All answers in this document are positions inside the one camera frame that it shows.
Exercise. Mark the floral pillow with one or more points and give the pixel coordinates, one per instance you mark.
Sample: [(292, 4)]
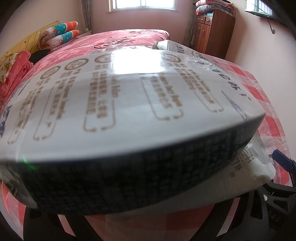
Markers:
[(8, 64)]

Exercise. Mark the brown wooden cabinet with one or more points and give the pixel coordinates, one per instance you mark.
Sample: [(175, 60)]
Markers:
[(217, 34)]

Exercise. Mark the window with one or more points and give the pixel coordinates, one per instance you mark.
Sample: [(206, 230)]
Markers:
[(138, 3)]

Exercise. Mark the folded pink blanket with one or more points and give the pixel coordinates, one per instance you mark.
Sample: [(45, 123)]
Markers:
[(20, 67)]

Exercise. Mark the black cloth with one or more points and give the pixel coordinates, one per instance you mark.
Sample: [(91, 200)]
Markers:
[(39, 56)]

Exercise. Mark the cartoon print pillow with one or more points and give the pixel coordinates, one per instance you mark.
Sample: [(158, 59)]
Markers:
[(67, 38), (62, 26)]

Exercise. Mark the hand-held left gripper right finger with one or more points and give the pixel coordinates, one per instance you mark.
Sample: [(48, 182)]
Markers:
[(231, 222)]

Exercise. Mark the white Magicday snack bag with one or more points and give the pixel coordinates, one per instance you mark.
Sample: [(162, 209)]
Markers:
[(115, 104)]

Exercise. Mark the wall television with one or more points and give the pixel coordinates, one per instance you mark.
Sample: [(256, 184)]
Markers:
[(261, 9)]

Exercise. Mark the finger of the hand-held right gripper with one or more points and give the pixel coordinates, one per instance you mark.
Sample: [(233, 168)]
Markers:
[(282, 161)]

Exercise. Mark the folded quilts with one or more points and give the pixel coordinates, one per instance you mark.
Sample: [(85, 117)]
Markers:
[(208, 5)]

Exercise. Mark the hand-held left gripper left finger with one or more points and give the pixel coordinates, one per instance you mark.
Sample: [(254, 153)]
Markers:
[(41, 227)]

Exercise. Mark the bed with pink blanket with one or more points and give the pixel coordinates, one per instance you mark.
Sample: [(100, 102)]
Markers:
[(97, 40)]

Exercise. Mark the yellow star print headboard cover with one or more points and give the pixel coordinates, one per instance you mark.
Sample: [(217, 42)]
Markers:
[(30, 39)]

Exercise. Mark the grey curtain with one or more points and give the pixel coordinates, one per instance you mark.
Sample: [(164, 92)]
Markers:
[(190, 23), (86, 14)]

